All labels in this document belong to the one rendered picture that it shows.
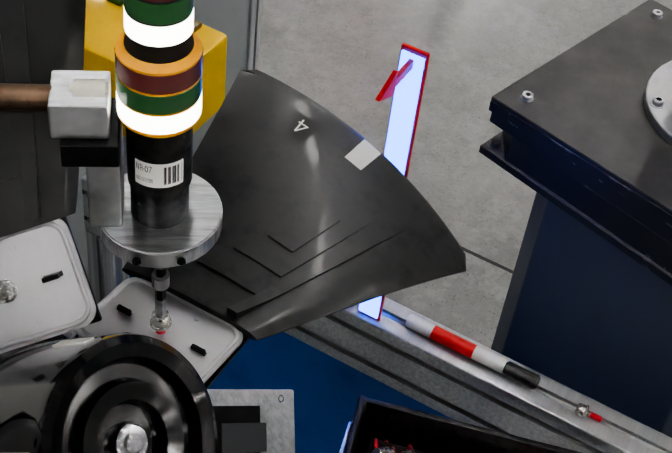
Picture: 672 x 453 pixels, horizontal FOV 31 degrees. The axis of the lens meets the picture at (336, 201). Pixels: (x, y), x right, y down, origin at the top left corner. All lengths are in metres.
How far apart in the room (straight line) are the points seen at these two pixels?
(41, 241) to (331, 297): 0.21
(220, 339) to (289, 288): 0.07
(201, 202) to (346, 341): 0.58
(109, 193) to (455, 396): 0.64
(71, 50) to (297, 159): 0.26
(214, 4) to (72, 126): 1.63
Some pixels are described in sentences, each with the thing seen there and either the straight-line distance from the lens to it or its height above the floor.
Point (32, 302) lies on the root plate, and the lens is 0.71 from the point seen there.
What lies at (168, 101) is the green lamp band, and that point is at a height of 1.39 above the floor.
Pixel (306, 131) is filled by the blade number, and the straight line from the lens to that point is 0.92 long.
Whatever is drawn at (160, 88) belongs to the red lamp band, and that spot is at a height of 1.40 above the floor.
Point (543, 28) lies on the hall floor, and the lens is 3.15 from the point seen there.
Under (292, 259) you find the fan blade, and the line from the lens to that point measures 0.83.
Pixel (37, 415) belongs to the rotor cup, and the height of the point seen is 1.26.
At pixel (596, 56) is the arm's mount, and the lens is 1.35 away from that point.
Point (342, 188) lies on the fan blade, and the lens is 0.90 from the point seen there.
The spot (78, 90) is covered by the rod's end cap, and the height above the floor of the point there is 1.38.
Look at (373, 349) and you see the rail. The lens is 1.24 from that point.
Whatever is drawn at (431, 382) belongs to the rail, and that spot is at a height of 0.82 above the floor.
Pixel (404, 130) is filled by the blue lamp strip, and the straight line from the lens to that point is 1.04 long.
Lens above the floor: 1.79
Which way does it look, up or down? 44 degrees down
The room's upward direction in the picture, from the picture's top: 8 degrees clockwise
